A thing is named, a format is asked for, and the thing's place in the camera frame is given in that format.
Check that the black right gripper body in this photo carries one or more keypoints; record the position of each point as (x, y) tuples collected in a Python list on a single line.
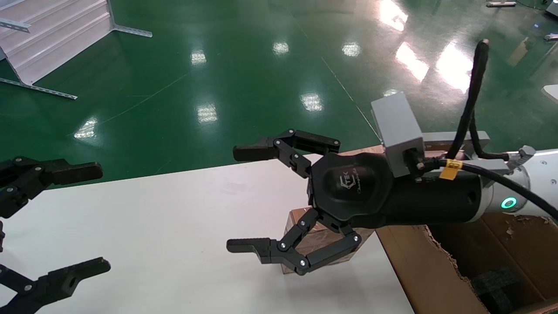
[(362, 192)]

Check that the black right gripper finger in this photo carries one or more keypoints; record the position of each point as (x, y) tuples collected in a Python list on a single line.
[(283, 146), (279, 252)]

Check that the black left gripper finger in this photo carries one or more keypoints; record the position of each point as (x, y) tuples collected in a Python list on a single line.
[(65, 279), (61, 172)]

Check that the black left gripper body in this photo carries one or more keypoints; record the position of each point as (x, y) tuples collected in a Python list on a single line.
[(1, 235)]

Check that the small brown wooden box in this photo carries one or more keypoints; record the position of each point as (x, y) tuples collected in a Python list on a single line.
[(320, 239)]

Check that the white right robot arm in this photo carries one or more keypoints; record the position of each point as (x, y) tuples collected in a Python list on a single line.
[(540, 179)]

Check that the big torn cardboard box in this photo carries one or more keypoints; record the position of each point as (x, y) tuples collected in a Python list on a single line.
[(418, 270)]

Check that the black foam block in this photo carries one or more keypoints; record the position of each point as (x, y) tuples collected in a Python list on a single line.
[(497, 288)]

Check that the white rounded table edge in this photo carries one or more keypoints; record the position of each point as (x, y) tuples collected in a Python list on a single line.
[(551, 92)]

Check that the grey metal floor foot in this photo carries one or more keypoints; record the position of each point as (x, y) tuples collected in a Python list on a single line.
[(501, 3), (551, 37)]

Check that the white machine base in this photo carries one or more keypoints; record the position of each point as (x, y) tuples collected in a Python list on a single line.
[(552, 6)]

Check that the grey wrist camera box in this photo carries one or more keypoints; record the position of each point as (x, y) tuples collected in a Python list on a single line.
[(399, 126)]

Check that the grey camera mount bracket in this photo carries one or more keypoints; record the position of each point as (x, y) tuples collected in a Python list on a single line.
[(479, 165)]

